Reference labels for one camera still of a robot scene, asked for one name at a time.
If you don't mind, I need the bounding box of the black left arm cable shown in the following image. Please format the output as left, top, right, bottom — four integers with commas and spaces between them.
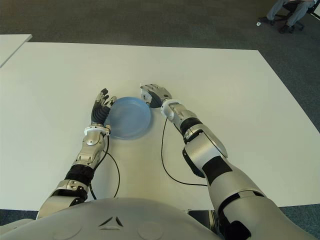
88, 134, 120, 201

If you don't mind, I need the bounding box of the neighbouring white table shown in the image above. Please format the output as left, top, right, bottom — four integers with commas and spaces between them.
0, 34, 33, 68

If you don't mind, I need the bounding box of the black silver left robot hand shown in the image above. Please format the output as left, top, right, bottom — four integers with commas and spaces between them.
91, 87, 118, 125

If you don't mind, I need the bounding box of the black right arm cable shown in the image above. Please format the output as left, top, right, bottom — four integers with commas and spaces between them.
161, 118, 208, 187

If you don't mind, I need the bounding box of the blue round plate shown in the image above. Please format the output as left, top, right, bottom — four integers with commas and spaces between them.
104, 96, 153, 140

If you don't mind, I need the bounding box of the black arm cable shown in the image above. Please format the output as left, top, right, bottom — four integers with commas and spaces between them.
88, 134, 120, 201
161, 118, 208, 187

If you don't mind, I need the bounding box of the seated person in jeans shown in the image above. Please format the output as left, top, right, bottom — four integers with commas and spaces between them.
258, 0, 316, 33

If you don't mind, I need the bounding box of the grey robot torso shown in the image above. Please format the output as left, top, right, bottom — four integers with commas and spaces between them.
0, 196, 223, 240

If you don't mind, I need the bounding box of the black office chair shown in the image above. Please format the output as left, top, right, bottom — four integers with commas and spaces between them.
273, 0, 320, 31

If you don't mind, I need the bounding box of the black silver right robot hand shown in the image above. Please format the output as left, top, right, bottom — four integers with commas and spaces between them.
139, 83, 173, 109

